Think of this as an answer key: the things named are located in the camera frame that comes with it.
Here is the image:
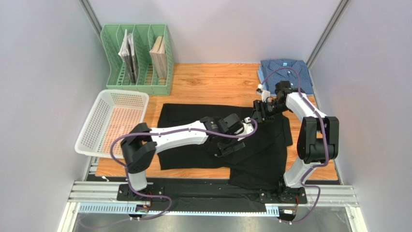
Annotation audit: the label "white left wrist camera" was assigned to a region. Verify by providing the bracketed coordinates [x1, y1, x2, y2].
[236, 117, 254, 136]

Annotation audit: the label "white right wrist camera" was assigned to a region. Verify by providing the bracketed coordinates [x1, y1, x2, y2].
[256, 84, 270, 102]

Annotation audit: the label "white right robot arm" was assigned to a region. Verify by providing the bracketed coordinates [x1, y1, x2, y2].
[252, 81, 339, 201]

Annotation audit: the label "grey magazines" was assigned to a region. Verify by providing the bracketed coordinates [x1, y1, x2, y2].
[118, 29, 139, 85]

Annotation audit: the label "green file organizer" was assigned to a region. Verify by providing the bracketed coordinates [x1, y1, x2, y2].
[100, 24, 174, 96]

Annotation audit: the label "tan books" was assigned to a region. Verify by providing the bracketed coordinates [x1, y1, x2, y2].
[149, 36, 168, 79]

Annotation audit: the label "white plastic basket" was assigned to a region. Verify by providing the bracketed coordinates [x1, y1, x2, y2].
[74, 89, 149, 158]

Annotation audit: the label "folded blue checkered shirt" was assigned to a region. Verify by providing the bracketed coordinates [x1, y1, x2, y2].
[258, 58, 314, 96]

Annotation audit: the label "folded light blue shirt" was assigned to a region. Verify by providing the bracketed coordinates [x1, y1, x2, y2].
[257, 70, 314, 98]

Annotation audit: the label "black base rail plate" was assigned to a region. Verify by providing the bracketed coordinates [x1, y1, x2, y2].
[86, 175, 342, 213]

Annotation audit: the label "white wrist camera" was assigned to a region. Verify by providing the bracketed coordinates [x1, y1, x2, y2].
[256, 84, 270, 102]
[236, 117, 254, 136]

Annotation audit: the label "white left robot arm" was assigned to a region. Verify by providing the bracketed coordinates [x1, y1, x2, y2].
[120, 114, 255, 191]

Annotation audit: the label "black long sleeve shirt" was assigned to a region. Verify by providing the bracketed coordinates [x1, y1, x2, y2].
[158, 103, 293, 190]

